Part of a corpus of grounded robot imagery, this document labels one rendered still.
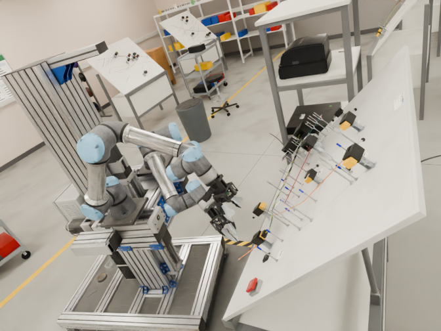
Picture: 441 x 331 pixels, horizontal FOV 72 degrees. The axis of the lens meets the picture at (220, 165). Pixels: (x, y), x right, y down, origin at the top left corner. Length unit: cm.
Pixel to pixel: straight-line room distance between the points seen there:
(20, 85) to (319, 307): 183
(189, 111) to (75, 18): 541
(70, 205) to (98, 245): 42
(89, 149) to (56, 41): 773
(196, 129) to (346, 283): 374
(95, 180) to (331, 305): 121
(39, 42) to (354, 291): 834
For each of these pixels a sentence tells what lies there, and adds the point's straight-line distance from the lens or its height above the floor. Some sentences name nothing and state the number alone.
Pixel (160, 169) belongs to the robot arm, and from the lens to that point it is 165.
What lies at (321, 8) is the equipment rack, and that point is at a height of 184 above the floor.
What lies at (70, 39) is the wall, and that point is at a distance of 925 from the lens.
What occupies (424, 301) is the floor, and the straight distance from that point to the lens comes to 258.
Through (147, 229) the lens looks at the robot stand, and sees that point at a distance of 184.
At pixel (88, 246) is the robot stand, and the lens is 198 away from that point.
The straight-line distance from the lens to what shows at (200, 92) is 684.
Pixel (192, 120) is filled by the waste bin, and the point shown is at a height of 42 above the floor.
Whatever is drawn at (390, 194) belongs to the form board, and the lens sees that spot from 91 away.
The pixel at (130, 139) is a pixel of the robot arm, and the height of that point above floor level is 163.
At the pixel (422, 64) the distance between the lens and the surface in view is 419.
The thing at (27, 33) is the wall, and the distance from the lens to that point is 879.
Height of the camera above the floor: 213
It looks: 30 degrees down
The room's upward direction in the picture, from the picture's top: 19 degrees counter-clockwise
